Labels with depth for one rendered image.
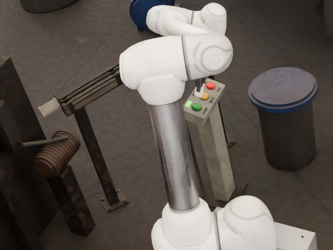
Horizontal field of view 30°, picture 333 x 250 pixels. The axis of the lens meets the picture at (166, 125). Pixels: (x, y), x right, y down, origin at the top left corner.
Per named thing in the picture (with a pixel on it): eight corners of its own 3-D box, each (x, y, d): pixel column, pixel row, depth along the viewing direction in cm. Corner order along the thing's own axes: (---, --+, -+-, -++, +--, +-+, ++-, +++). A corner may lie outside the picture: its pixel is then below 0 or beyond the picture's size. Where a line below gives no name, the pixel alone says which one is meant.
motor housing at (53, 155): (65, 236, 303) (27, 156, 271) (88, 204, 318) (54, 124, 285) (86, 242, 297) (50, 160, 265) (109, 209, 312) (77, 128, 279)
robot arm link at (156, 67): (223, 270, 200) (156, 278, 202) (221, 239, 214) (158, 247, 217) (186, 43, 167) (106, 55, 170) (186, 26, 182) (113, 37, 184)
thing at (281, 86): (249, 169, 312) (237, 102, 286) (270, 129, 333) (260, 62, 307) (312, 180, 297) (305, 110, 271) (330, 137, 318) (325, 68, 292)
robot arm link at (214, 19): (223, 33, 239) (190, 28, 239) (231, 0, 227) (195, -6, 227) (221, 52, 231) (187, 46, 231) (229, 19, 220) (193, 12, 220)
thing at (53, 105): (41, 115, 275) (35, 105, 271) (59, 104, 277) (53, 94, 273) (45, 121, 271) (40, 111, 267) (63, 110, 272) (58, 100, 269)
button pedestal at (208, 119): (200, 209, 298) (174, 108, 261) (219, 175, 314) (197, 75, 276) (231, 215, 291) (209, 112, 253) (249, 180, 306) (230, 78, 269)
